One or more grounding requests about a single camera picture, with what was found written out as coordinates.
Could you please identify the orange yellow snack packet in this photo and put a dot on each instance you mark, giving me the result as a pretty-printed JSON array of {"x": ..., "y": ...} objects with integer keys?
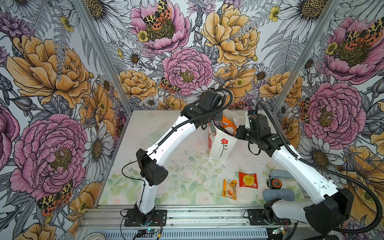
[{"x": 230, "y": 189}]

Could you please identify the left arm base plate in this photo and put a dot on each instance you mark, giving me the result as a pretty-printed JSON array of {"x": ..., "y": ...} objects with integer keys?
[{"x": 155, "y": 218}]

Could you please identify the white floral paper bag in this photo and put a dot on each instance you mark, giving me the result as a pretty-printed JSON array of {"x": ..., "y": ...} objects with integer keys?
[{"x": 221, "y": 144}]

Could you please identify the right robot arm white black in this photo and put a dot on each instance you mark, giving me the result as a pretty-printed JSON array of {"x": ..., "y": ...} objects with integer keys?
[{"x": 329, "y": 206}]

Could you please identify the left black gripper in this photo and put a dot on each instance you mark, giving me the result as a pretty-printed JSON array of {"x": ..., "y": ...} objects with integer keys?
[{"x": 219, "y": 116}]

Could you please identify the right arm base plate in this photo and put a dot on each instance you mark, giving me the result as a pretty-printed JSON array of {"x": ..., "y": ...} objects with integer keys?
[{"x": 258, "y": 217}]

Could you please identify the aluminium rail frame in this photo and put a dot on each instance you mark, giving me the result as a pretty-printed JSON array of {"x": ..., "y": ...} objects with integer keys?
[{"x": 191, "y": 223}]

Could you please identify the black orange tape measure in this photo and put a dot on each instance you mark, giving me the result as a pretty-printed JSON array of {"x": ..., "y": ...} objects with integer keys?
[{"x": 274, "y": 183}]

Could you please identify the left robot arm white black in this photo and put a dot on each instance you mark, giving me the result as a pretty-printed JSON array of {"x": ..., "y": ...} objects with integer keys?
[{"x": 151, "y": 161}]

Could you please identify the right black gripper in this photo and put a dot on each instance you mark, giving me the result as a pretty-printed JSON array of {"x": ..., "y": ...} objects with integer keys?
[{"x": 240, "y": 131}]

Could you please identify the red yellow snack packet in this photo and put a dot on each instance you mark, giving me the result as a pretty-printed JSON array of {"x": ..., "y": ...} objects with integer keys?
[{"x": 248, "y": 180}]

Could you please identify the orange red candy bag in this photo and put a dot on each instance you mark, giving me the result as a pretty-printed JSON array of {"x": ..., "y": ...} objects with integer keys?
[{"x": 228, "y": 126}]

